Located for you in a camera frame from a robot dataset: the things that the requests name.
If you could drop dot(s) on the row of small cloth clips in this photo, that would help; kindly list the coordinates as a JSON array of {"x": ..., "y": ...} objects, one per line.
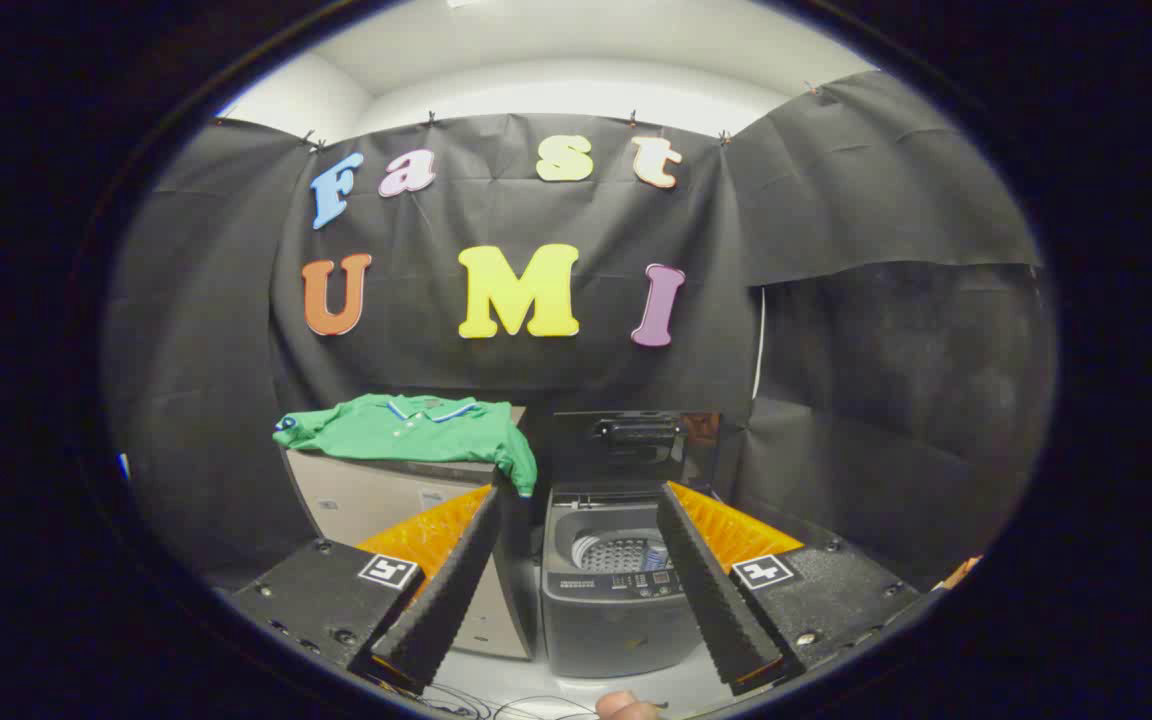
[{"x": 430, "y": 119}]

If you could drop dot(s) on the green polo shirt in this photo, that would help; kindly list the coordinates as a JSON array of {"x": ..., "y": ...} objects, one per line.
[{"x": 406, "y": 435}]

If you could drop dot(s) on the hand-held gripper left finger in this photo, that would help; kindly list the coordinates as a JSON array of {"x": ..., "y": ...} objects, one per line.
[{"x": 446, "y": 600}]

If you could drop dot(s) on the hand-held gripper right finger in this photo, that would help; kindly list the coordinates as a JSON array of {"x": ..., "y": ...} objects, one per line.
[{"x": 711, "y": 600}]

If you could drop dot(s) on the orange object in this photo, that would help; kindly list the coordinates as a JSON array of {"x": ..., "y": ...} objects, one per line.
[{"x": 961, "y": 572}]

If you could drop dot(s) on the beige cabinet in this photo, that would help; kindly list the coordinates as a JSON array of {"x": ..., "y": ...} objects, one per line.
[{"x": 366, "y": 495}]

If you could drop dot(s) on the dark grey washing machine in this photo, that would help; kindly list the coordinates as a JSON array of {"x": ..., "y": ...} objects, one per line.
[{"x": 616, "y": 620}]

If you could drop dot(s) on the washing machine lid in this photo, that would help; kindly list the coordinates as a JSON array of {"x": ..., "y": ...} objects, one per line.
[{"x": 576, "y": 450}]

